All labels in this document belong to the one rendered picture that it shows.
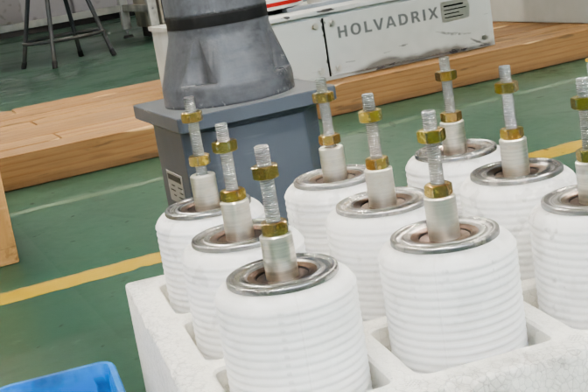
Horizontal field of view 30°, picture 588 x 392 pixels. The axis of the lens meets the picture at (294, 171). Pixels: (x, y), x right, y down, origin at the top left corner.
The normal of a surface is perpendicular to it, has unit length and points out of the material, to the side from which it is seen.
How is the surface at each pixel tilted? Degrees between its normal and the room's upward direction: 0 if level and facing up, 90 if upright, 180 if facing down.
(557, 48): 90
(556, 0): 90
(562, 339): 0
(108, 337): 0
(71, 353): 0
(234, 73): 72
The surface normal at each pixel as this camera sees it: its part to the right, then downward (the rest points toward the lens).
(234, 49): 0.23, -0.14
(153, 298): -0.15, -0.96
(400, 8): 0.40, 0.14
